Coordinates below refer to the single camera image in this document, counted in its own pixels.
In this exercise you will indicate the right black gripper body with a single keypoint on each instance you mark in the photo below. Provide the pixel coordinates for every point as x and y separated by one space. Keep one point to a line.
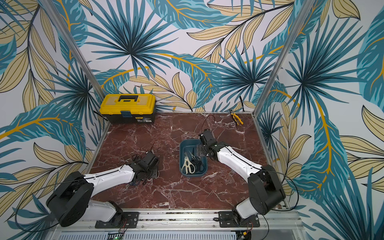
202 150

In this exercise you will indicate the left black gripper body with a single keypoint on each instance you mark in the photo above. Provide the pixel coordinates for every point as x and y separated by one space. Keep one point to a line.
152 173

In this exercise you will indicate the teal plastic storage box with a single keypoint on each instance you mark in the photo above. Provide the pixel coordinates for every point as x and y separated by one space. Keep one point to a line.
189 145

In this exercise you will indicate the cream handled kitchen scissors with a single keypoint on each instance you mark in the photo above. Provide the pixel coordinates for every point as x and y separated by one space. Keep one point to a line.
188 167

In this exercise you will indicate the black handled scissors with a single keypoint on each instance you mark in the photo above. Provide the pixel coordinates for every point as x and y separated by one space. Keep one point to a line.
197 162

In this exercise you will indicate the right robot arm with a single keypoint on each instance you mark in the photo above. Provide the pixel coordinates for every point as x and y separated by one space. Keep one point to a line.
264 186

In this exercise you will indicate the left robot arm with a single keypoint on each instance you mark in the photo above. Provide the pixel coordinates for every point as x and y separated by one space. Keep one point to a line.
72 201

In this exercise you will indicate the yellow black toolbox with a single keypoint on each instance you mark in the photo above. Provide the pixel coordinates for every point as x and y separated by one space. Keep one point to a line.
129 108

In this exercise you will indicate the yellow handled pliers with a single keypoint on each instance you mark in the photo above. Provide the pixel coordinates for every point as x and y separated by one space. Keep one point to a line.
236 118

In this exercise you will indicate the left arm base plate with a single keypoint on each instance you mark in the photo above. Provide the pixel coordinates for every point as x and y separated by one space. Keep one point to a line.
126 220

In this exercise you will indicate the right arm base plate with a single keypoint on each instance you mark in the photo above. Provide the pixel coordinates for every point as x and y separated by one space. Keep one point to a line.
230 219

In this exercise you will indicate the aluminium front rail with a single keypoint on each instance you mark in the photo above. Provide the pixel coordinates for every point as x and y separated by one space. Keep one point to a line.
200 224

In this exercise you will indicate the right metal frame post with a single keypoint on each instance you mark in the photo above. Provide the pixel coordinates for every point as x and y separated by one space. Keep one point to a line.
300 20

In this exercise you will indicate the metal frame post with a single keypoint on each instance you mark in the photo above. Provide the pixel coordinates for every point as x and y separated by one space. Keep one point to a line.
64 31
300 20

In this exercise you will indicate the left metal frame post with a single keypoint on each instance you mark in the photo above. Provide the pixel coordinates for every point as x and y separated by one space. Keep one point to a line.
64 31

